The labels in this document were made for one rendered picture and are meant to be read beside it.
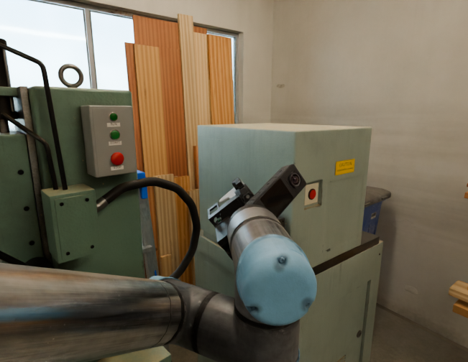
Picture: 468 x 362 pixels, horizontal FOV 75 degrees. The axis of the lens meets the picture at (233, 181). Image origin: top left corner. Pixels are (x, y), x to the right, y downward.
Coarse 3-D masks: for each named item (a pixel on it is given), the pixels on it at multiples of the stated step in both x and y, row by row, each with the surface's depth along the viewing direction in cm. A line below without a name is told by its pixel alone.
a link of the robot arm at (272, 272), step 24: (240, 240) 34; (264, 240) 31; (288, 240) 32; (240, 264) 31; (264, 264) 28; (288, 264) 28; (240, 288) 29; (264, 288) 28; (288, 288) 28; (312, 288) 28; (240, 312) 33; (264, 312) 28; (288, 312) 29
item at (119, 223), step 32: (32, 96) 64; (64, 96) 67; (96, 96) 72; (128, 96) 77; (64, 128) 68; (64, 160) 69; (96, 192) 76; (128, 192) 81; (128, 224) 83; (96, 256) 78; (128, 256) 84
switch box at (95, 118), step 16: (96, 112) 67; (112, 112) 69; (128, 112) 71; (96, 128) 67; (112, 128) 70; (128, 128) 72; (96, 144) 68; (128, 144) 73; (96, 160) 68; (128, 160) 73; (96, 176) 69
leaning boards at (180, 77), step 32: (160, 32) 216; (192, 32) 227; (128, 64) 203; (160, 64) 216; (192, 64) 230; (224, 64) 246; (160, 96) 216; (192, 96) 233; (224, 96) 250; (160, 128) 219; (192, 128) 235; (160, 160) 222; (192, 160) 239; (160, 192) 211; (192, 192) 222; (160, 224) 214; (192, 224) 225; (160, 256) 214
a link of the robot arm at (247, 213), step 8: (248, 208) 41; (256, 208) 41; (264, 208) 42; (240, 216) 40; (248, 216) 38; (256, 216) 38; (264, 216) 43; (272, 216) 39; (232, 224) 40; (232, 232) 38
